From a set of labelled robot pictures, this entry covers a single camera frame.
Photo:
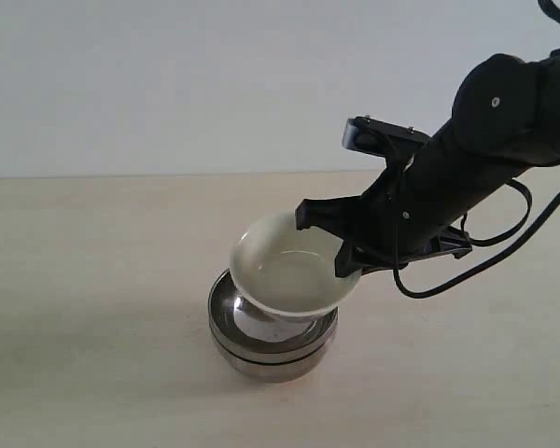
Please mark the ribbed stainless steel bowl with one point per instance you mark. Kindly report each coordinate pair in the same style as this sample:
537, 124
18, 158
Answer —
249, 333

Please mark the smooth stainless steel bowl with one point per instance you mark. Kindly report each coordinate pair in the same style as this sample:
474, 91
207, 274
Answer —
275, 372

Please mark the white ceramic bowl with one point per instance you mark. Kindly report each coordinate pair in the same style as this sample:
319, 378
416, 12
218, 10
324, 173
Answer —
289, 273

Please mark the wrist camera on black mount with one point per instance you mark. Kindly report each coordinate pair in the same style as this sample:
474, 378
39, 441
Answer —
382, 139

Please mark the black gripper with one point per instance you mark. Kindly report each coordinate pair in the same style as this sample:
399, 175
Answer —
406, 209

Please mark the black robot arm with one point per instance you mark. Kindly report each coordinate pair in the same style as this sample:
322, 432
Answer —
505, 120

